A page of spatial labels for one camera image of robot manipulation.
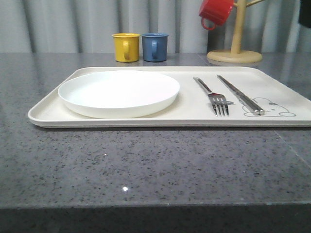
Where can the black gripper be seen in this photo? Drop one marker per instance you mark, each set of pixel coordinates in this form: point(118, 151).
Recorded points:
point(305, 13)

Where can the silver metal fork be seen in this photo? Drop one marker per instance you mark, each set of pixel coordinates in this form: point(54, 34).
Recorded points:
point(218, 101)

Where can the white round plate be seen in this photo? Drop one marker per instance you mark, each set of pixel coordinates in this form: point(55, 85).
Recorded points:
point(119, 94)

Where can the wooden mug tree stand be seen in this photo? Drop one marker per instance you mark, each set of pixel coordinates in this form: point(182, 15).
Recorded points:
point(236, 54)

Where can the red mug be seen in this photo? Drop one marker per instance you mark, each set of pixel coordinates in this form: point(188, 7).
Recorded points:
point(216, 11)

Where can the cream rabbit serving tray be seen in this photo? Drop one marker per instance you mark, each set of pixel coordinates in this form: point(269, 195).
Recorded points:
point(283, 106)

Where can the blue mug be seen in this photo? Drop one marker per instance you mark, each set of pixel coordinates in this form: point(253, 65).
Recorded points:
point(154, 47)

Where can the yellow mug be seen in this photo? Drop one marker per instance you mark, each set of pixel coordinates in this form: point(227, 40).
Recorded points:
point(126, 47)

